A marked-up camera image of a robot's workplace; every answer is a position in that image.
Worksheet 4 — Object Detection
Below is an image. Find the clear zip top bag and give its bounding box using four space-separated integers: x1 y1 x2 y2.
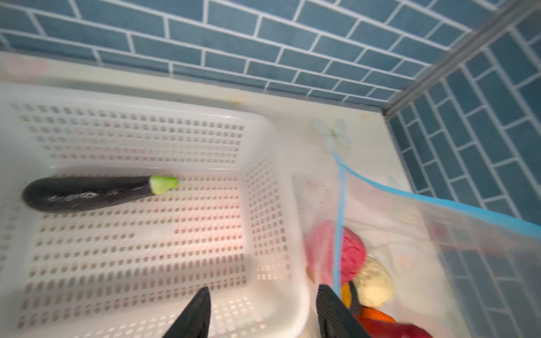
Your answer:
293 159 540 337

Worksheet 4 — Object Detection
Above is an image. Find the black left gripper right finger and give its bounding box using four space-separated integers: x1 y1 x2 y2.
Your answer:
316 284 370 338

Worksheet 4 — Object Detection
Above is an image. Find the dark purple eggplant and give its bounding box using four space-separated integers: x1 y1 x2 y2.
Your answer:
22 175 179 214

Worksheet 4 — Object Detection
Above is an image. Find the white perforated plastic basket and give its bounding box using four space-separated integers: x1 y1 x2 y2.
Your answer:
1 83 310 337

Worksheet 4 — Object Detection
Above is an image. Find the red chili pepper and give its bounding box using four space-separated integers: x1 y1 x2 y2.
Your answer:
357 317 433 338

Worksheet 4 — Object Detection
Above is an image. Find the cream white bun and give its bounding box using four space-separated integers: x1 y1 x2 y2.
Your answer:
352 257 396 308

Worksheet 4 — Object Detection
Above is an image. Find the small orange tangerine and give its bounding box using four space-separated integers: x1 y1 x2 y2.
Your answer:
359 306 396 323

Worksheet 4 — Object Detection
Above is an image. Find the pink cracked ball food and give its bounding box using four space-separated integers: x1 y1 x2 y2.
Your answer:
303 220 368 286

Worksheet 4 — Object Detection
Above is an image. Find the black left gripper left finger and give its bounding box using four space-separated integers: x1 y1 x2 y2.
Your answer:
163 287 211 338

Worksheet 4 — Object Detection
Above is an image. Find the aluminium corner post right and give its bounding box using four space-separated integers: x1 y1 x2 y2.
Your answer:
382 1 540 121

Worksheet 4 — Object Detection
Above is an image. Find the yellow lemon food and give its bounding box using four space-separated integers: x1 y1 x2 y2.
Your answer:
341 283 352 309

